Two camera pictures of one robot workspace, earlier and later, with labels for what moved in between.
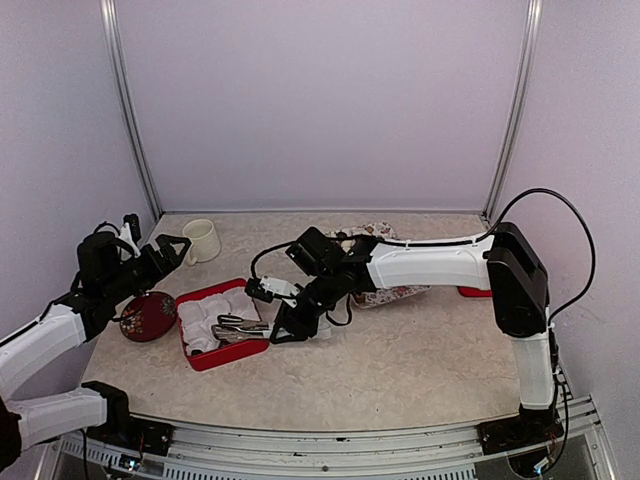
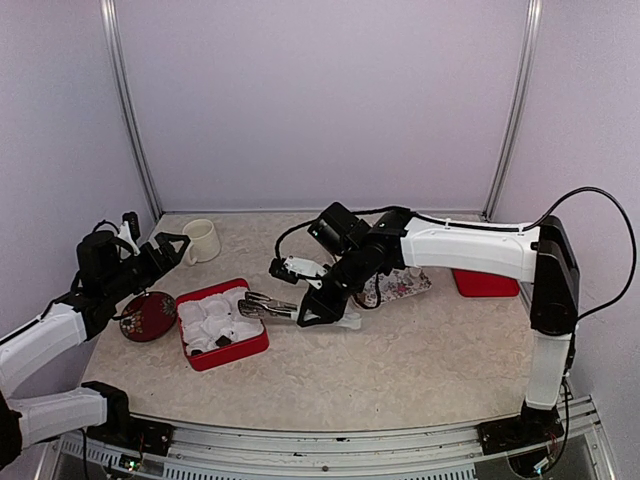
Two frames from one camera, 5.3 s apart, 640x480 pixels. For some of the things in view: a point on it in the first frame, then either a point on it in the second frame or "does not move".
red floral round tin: x=148 y=316 does not move
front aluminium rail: x=572 y=446 does not move
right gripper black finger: x=302 y=325 -> x=327 y=305
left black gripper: x=162 y=242 does not move
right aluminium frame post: x=516 y=107 does not move
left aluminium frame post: x=118 y=73 does not move
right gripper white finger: x=324 y=331 -> x=350 y=320
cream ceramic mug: x=206 y=244 does not move
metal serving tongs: x=231 y=328 -> x=256 y=304
